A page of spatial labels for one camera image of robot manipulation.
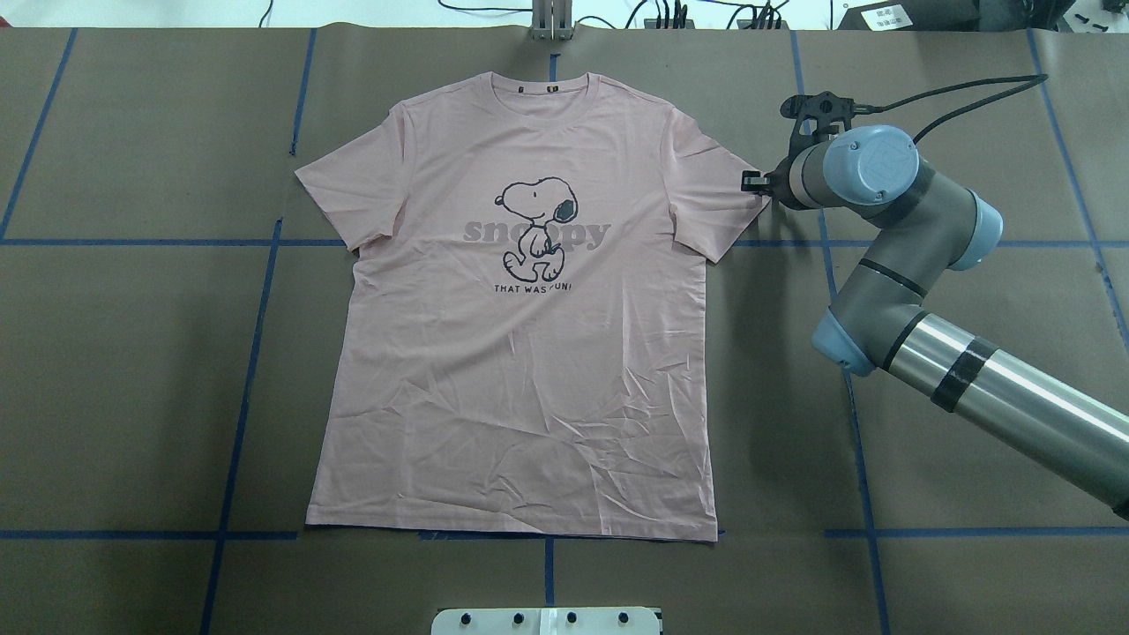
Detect black box with label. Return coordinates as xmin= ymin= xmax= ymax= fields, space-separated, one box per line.
xmin=834 ymin=1 xmax=981 ymax=33

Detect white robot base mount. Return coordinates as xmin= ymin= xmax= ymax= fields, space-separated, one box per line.
xmin=430 ymin=606 xmax=664 ymax=634

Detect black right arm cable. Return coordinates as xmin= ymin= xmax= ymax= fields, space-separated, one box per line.
xmin=869 ymin=73 xmax=1050 ymax=146

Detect black cables at table edge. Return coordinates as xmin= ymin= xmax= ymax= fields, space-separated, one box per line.
xmin=438 ymin=0 xmax=795 ymax=31

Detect pink Snoopy t-shirt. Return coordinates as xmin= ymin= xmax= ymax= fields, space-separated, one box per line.
xmin=295 ymin=72 xmax=765 ymax=543

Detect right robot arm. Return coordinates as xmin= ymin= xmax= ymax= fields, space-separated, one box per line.
xmin=739 ymin=125 xmax=1128 ymax=519

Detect grey metal camera post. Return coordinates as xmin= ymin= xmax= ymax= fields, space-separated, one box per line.
xmin=531 ymin=0 xmax=575 ymax=41

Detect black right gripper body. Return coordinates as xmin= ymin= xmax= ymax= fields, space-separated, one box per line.
xmin=767 ymin=157 xmax=808 ymax=212

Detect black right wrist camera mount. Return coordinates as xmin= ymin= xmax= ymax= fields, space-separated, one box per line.
xmin=779 ymin=90 xmax=879 ymax=160

